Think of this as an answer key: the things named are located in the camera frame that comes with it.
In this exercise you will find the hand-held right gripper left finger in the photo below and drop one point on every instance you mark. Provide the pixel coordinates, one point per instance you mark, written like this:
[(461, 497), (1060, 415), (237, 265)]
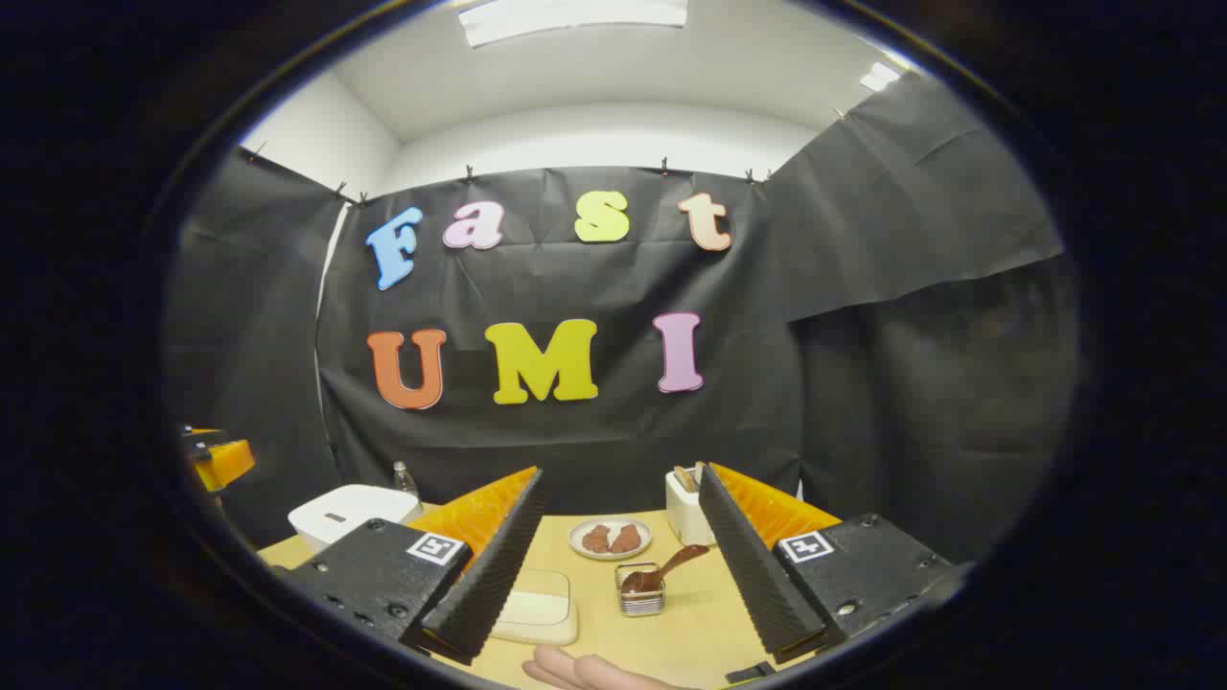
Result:
[(489, 575)]

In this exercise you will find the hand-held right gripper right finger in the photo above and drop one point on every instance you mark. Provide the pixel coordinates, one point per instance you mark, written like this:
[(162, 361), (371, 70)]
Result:
[(757, 575)]

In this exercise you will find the clear water bottle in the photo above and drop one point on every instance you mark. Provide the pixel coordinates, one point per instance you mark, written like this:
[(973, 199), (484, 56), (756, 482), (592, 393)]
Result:
[(405, 481)]

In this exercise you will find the white toaster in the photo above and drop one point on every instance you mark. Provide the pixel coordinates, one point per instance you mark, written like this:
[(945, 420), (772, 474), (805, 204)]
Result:
[(685, 517)]

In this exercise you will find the small ceiling light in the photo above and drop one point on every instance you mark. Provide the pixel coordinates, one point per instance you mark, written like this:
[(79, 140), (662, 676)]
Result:
[(879, 77)]

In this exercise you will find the long ceiling light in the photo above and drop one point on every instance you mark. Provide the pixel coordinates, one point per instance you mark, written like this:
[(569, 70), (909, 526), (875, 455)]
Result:
[(575, 17)]

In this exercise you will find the white rice cooker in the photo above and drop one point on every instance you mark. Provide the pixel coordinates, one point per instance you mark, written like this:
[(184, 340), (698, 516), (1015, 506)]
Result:
[(345, 508)]

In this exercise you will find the clear container of rice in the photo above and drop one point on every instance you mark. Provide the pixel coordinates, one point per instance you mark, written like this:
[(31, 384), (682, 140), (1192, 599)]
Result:
[(537, 609)]

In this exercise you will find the brown meat piece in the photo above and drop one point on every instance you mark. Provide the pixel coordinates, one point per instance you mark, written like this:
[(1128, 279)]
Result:
[(596, 539), (626, 539)]

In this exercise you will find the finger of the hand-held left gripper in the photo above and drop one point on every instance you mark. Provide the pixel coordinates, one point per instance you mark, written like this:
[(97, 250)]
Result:
[(230, 465)]

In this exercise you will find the white oval plate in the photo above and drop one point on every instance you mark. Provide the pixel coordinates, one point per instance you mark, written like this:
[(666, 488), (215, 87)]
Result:
[(577, 539)]

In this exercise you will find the brown wooden spoon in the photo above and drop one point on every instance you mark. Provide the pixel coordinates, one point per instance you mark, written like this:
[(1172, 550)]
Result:
[(671, 565)]

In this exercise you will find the black backdrop cloth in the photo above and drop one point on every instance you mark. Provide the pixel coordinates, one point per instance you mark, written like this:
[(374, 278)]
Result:
[(575, 450)]

